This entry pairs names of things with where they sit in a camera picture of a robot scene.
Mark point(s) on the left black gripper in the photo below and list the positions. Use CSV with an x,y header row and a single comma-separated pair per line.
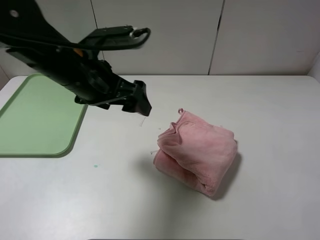
x,y
94,83

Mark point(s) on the pink fluffy towel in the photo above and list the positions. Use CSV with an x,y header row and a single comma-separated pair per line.
x,y
195,152

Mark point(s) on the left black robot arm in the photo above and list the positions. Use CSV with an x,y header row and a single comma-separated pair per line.
x,y
28,37

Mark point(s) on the green plastic tray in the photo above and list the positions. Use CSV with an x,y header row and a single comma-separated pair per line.
x,y
40,120

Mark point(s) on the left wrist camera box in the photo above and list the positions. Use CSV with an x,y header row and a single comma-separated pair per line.
x,y
116,38

